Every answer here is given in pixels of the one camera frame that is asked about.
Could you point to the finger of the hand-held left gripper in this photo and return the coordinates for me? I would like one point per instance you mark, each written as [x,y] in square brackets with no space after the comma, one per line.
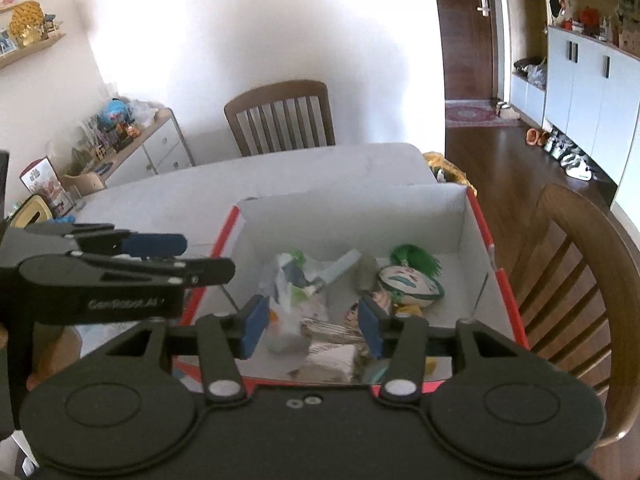
[215,270]
[155,244]

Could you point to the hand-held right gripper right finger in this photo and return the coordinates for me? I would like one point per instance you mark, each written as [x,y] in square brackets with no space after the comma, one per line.
[370,330]

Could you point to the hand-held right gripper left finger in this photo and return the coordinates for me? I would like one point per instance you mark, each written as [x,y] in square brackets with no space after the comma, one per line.
[255,325]

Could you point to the silver foil snack packet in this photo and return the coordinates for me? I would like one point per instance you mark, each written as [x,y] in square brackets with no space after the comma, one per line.
[330,330]

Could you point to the white serrated edge packet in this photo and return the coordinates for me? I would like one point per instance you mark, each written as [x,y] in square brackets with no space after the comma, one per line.
[325,360]

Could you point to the clear plastic bag dark contents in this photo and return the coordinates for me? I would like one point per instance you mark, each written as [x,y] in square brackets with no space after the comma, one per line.
[287,280]

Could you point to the green turtle plush toy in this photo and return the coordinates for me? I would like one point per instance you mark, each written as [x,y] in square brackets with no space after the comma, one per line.
[407,285]

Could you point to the pale green correction tape dispenser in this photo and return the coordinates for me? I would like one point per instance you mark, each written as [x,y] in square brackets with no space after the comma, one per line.
[342,265]

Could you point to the red and white cardboard box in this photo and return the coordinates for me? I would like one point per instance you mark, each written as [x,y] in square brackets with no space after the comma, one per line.
[350,225]

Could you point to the person's left hand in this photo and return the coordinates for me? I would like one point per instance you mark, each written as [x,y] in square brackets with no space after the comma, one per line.
[52,355]

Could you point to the blue cloth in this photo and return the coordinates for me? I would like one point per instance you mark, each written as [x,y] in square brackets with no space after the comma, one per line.
[62,220]

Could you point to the green tassel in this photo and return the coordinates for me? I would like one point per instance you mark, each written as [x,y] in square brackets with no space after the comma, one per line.
[415,257]

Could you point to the light wooden chair back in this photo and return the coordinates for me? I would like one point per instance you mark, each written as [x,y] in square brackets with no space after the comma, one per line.
[85,182]

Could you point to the beige slotted box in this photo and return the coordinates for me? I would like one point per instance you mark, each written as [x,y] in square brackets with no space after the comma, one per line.
[32,210]

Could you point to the wooden sideboard white drawers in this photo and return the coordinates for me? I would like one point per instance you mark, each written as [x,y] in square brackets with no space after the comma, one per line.
[160,145]

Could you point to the printed carton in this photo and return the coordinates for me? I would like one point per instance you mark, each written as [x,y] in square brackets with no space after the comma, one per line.
[42,180]

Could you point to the assorted toy models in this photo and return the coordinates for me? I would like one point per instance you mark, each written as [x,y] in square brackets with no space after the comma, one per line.
[112,115]

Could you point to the yellow plastic bag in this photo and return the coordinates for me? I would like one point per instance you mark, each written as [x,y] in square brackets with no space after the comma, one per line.
[445,167]

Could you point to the brown wooden slatted chair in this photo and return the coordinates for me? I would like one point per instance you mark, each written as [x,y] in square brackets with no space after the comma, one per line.
[600,260]
[275,95]

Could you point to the patterned red rug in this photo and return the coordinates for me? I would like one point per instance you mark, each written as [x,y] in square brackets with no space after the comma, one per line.
[470,115]

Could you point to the orange shoes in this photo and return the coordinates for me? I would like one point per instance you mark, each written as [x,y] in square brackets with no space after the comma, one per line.
[534,137]

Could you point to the yellow honeycomb ornament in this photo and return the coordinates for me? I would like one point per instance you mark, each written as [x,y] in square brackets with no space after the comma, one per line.
[25,22]

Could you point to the pair of beige slippers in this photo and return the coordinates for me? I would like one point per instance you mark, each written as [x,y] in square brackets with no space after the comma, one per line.
[506,109]

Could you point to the white shoes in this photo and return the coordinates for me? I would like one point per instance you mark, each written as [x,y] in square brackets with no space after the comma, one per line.
[572,160]

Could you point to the grey plastic bag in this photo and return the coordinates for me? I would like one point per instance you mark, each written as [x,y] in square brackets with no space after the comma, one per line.
[537,75]

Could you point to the dark brown door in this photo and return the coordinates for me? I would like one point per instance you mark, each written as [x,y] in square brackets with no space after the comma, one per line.
[465,35]

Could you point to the white hallway cabinet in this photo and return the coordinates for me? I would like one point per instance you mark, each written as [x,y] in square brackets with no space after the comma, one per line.
[575,85]

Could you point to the red ornament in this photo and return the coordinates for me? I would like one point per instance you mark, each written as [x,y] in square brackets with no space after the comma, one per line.
[587,15]

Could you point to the wooden wall shelf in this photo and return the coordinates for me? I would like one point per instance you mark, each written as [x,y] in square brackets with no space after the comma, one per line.
[35,50]

